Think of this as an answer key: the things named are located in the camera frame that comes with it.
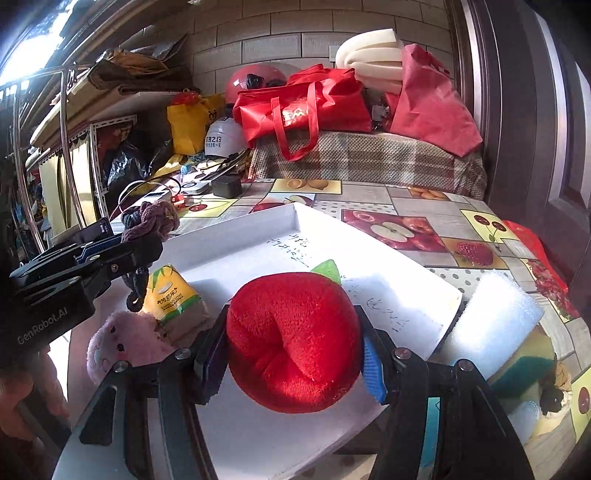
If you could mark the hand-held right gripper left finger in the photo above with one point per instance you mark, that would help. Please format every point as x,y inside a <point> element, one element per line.
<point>211,364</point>

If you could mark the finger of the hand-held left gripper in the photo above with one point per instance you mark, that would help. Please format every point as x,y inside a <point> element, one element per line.
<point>94,254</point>
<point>106,274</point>

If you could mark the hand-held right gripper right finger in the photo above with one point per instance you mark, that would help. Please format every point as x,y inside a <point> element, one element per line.
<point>374,371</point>

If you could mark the yellow tissue pack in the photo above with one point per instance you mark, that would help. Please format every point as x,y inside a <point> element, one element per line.
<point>173,295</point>

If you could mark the pink plush toy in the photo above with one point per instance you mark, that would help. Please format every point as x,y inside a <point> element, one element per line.
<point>120,346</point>

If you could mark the red plush apple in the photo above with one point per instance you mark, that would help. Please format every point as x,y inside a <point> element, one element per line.
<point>291,341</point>

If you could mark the white foam block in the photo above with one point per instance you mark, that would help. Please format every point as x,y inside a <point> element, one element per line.
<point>494,318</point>

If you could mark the white cardboard box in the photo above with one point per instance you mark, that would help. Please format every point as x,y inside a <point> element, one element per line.
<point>277,240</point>

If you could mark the person's left hand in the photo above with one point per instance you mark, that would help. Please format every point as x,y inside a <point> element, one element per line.
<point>27,392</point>

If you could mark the black smartphone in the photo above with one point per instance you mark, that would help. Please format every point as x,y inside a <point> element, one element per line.
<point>83,230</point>

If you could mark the yellow cloth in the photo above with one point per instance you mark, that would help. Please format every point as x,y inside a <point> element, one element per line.
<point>55,194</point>

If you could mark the white electronic device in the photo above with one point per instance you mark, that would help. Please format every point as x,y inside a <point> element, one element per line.
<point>154,197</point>

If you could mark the black plastic bag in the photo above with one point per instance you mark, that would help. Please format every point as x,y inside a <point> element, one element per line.
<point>129,161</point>

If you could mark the metal angle shelf rack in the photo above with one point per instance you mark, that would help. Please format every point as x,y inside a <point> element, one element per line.
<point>99,152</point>

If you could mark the white round device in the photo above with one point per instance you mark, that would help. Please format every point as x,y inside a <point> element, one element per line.
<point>194,187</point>

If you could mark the black power adapter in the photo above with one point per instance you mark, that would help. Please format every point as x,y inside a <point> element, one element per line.
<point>226,186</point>

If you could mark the yellow shopping bag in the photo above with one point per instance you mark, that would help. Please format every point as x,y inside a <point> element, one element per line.
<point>189,127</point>

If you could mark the fruit print tablecloth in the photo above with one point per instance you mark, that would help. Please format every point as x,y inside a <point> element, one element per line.
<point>397,203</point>

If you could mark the white helmet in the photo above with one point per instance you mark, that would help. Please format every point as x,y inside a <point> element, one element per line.
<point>224,136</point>

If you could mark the small brown toy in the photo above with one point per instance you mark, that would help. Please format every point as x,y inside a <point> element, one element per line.
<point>556,387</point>

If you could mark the folded brown sacks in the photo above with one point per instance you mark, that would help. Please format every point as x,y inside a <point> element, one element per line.
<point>134,69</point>

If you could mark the plaid covered bench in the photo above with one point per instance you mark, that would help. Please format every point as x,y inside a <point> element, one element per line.
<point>369,161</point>

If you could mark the bright window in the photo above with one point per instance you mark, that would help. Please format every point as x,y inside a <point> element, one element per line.
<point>32,41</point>

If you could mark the red helmet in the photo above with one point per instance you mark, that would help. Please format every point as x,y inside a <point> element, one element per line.
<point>249,83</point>

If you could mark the red tote bag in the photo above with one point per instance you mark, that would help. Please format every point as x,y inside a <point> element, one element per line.
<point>300,106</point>

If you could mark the plain red fabric bag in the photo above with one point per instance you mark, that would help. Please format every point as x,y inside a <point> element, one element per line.
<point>429,101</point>

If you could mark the dark brown door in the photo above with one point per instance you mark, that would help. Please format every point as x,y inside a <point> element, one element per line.
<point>531,115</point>

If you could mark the white foam roll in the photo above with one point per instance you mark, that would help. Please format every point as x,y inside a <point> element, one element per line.
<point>369,60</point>

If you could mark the chrome metal rail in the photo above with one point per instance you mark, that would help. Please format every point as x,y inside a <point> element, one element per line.
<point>64,138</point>

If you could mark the white wall socket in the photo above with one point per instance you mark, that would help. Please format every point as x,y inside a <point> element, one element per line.
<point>334,51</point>

